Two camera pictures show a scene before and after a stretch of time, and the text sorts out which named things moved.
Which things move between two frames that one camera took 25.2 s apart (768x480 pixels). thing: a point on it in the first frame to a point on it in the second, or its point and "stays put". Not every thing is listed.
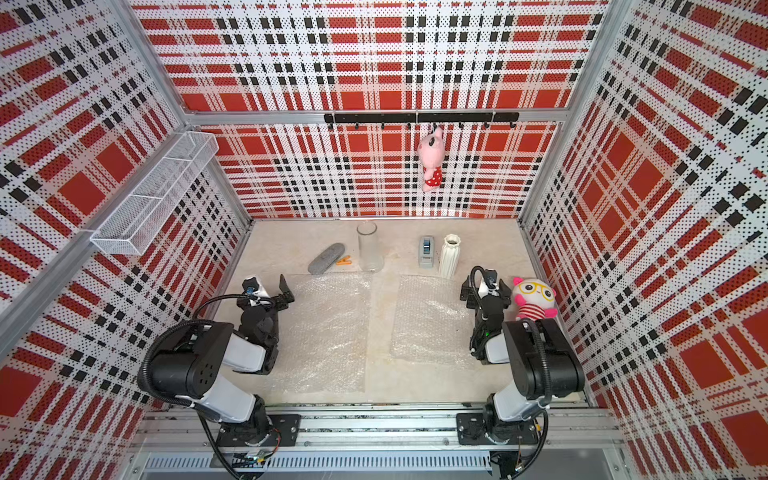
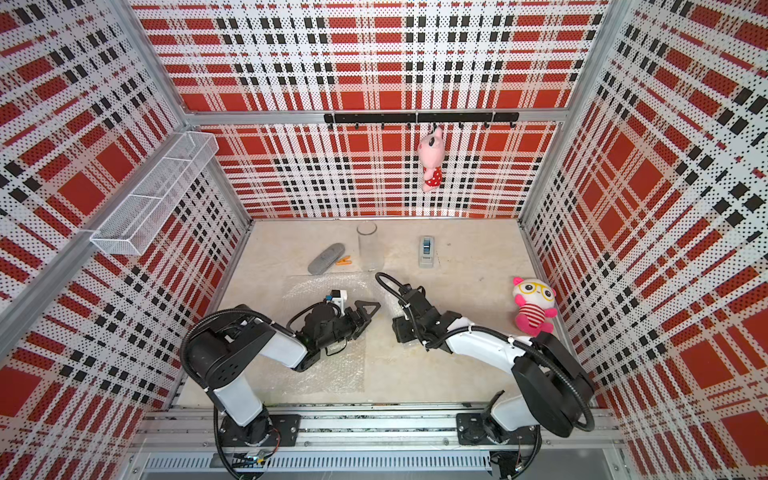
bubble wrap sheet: x=324 y=334 stays put
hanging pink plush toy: x=431 y=152 stays put
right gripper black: x=471 y=293 to x=399 y=325
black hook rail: x=424 y=117 stays put
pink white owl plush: x=533 y=299 stays put
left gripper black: x=282 y=303 to x=359 y=323
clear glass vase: x=371 y=259 stays put
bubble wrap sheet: x=430 y=322 to x=392 y=307
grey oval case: x=323 y=262 stays put
